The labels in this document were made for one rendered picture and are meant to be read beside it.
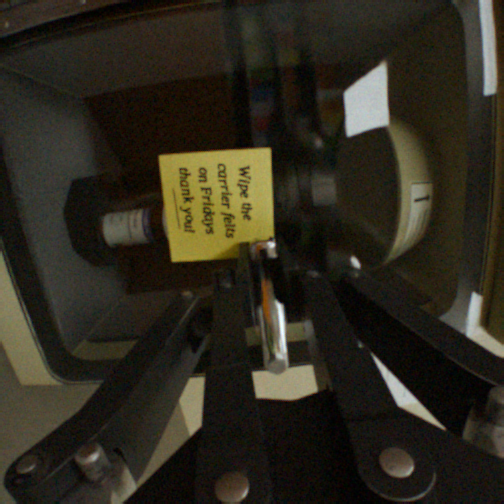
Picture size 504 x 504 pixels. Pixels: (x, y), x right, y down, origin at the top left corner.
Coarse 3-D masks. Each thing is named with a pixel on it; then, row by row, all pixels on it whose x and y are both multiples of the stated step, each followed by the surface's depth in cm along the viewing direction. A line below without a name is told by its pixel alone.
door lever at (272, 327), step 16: (256, 240) 16; (272, 240) 16; (256, 256) 16; (272, 256) 16; (256, 272) 16; (272, 272) 16; (256, 288) 17; (272, 288) 16; (272, 304) 17; (272, 320) 17; (272, 336) 17; (272, 352) 18; (272, 368) 18
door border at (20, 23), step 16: (48, 0) 15; (64, 0) 16; (80, 0) 16; (96, 0) 16; (112, 0) 16; (128, 0) 16; (0, 16) 15; (16, 16) 16; (32, 16) 16; (48, 16) 16; (64, 16) 16; (0, 32) 16; (16, 32) 16
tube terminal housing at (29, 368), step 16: (496, 0) 17; (496, 16) 17; (496, 32) 18; (496, 48) 18; (496, 64) 18; (496, 80) 19; (496, 144) 20; (496, 160) 20; (496, 176) 21; (496, 192) 21; (496, 208) 22; (496, 224) 22; (496, 240) 22; (0, 256) 22; (496, 256) 23; (0, 272) 22; (496, 272) 23; (0, 288) 22; (0, 304) 23; (16, 304) 23; (0, 320) 23; (16, 320) 23; (480, 320) 25; (0, 336) 24; (16, 336) 24; (16, 352) 24; (32, 352) 24; (16, 368) 25; (32, 368) 25; (32, 384) 25
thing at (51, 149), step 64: (192, 0) 16; (256, 0) 16; (320, 0) 16; (384, 0) 16; (448, 0) 16; (0, 64) 16; (64, 64) 17; (128, 64) 17; (192, 64) 17; (256, 64) 17; (320, 64) 17; (384, 64) 17; (448, 64) 17; (0, 128) 18; (64, 128) 18; (128, 128) 18; (192, 128) 18; (256, 128) 19; (320, 128) 19; (384, 128) 19; (448, 128) 19; (0, 192) 19; (64, 192) 19; (128, 192) 19; (320, 192) 20; (384, 192) 20; (448, 192) 20; (64, 256) 21; (128, 256) 21; (320, 256) 21; (384, 256) 21; (448, 256) 22; (64, 320) 22; (128, 320) 22; (448, 320) 23
